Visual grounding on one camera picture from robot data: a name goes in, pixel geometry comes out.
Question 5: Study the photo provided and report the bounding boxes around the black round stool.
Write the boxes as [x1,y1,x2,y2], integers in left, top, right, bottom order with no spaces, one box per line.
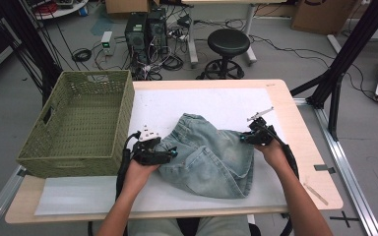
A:
[201,28,251,81]

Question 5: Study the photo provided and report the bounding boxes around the white round table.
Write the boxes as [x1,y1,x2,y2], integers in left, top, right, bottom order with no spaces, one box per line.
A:
[23,0,90,21]

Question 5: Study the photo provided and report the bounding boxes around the white foam mat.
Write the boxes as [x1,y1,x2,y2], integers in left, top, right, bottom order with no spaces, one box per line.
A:
[33,88,288,216]

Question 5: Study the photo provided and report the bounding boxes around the black computer tower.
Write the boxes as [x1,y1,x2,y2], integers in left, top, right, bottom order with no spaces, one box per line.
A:
[124,13,150,64]
[147,8,169,55]

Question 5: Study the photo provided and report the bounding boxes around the white desk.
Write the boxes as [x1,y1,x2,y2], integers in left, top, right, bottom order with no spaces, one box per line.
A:
[180,0,291,66]

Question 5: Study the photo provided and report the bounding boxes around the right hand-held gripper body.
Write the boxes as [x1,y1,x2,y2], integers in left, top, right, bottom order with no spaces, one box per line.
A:
[246,106,277,147]

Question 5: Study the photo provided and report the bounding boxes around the large cardboard box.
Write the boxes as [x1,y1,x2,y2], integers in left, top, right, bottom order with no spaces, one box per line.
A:
[289,0,358,35]

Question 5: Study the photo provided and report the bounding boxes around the green woven basket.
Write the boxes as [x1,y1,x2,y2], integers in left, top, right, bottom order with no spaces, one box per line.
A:
[16,69,136,180]

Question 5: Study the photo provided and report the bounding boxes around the tangled floor cables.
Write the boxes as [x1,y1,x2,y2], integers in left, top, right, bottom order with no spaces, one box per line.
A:
[93,42,185,83]

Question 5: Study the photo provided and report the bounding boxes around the white box with green light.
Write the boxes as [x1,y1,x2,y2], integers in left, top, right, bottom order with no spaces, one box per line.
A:
[100,30,115,56]

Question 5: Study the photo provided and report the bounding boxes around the thin wooden stick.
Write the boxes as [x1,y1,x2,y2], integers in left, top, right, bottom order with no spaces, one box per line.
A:
[303,181,330,207]

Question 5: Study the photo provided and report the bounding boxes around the person's right hand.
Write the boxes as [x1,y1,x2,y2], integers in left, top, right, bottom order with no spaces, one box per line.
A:
[254,139,291,171]

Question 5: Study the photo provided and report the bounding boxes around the silver aluminium rail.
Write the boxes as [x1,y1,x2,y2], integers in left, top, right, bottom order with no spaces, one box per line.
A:
[0,165,28,236]
[293,97,378,236]

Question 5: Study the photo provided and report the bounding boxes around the person's left hand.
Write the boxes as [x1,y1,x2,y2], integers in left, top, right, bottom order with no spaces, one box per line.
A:
[124,160,160,195]

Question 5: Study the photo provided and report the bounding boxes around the black chair seat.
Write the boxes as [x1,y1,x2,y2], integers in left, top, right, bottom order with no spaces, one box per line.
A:
[176,216,262,236]

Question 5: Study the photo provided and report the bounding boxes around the plain cardboard box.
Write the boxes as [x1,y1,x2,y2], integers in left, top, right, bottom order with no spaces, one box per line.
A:
[104,0,161,15]

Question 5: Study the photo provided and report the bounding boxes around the coiled black cable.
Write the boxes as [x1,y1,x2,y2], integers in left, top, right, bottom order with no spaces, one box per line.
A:
[71,47,93,63]

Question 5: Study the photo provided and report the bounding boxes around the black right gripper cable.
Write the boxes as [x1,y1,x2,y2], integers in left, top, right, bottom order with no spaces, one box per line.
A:
[265,126,300,181]

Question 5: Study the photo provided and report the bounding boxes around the light blue denim shorts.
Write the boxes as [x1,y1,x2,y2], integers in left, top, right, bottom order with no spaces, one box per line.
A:
[156,112,255,200]

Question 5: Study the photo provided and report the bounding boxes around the black metal frame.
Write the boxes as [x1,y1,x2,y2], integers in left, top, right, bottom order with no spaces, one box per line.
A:
[0,0,65,107]
[289,0,378,142]

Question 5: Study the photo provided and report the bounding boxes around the person's light trousers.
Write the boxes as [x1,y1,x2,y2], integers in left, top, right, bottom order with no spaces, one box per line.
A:
[127,215,252,236]

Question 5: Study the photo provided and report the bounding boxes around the black tape cross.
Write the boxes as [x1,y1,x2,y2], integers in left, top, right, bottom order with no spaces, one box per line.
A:
[329,210,360,229]

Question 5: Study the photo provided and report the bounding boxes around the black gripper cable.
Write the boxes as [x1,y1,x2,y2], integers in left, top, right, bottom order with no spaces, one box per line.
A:
[115,131,142,202]
[265,126,300,181]

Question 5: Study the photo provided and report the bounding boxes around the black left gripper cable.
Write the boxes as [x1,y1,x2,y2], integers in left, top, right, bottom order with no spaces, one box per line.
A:
[115,131,142,202]

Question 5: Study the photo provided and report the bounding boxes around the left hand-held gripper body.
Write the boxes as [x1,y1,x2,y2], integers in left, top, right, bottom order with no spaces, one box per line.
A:
[131,124,173,166]

